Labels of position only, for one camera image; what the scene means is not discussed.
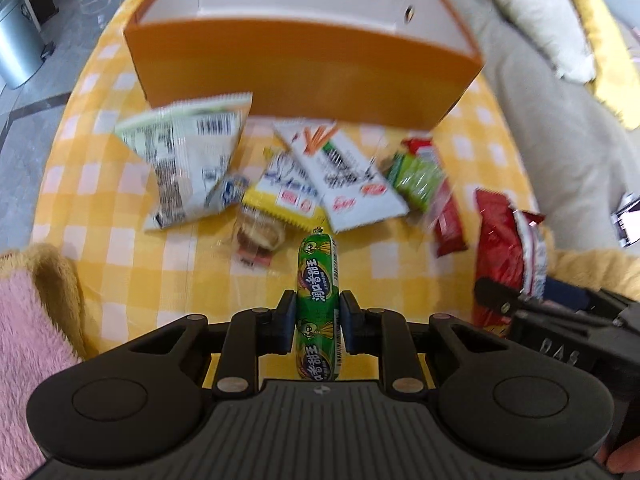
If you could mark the clear pastry packet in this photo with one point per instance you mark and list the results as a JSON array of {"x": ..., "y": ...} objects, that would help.
[{"x": 260, "y": 235}]

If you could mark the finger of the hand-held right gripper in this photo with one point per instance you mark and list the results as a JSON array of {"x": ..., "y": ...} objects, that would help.
[
  {"x": 500, "y": 297},
  {"x": 570, "y": 294}
]

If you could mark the yellow fluffy cloth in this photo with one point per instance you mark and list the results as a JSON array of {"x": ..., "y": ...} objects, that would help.
[
  {"x": 55, "y": 270},
  {"x": 590, "y": 265}
]

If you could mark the white green snack bag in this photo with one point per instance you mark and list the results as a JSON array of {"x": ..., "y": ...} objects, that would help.
[{"x": 185, "y": 160}]

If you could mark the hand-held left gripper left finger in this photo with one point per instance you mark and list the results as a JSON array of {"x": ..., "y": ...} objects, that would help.
[{"x": 286, "y": 321}]

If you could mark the yellow checkered tablecloth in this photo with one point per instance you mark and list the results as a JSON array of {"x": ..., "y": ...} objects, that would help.
[{"x": 125, "y": 260}]

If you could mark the smartphone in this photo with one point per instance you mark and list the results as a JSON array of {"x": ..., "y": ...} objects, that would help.
[{"x": 627, "y": 220}]

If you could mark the small red snack packet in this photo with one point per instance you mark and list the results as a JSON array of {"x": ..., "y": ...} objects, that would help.
[{"x": 450, "y": 230}]

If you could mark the silver metal bin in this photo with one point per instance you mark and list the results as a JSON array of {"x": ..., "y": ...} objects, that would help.
[{"x": 17, "y": 40}]

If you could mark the white packet with orange sticks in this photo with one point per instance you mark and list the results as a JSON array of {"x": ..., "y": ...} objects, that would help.
[{"x": 345, "y": 185}]

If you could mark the beige sofa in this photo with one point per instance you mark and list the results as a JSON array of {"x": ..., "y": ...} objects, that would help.
[{"x": 550, "y": 135}]

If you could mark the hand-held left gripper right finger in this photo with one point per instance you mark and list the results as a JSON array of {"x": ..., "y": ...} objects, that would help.
[{"x": 348, "y": 325}]

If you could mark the yellow white snack packet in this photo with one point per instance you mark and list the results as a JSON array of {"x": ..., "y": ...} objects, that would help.
[{"x": 280, "y": 195}]

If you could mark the green sausage stick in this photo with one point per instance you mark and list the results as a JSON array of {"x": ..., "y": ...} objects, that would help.
[{"x": 315, "y": 285}]

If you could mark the orange cardboard box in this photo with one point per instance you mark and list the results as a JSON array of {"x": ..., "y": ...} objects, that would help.
[{"x": 300, "y": 70}]

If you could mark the white cushion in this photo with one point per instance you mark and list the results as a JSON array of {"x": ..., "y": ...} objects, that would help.
[{"x": 540, "y": 10}]

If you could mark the large red snack bag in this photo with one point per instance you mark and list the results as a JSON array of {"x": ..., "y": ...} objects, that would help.
[{"x": 500, "y": 250}]

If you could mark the yellow cushion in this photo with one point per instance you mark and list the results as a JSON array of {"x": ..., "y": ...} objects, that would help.
[{"x": 605, "y": 50}]

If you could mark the clear packet with green label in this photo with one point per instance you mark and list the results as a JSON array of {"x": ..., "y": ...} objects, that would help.
[{"x": 417, "y": 180}]

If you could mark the pink fluffy cloth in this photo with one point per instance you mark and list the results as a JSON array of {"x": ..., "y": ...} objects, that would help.
[{"x": 30, "y": 360}]

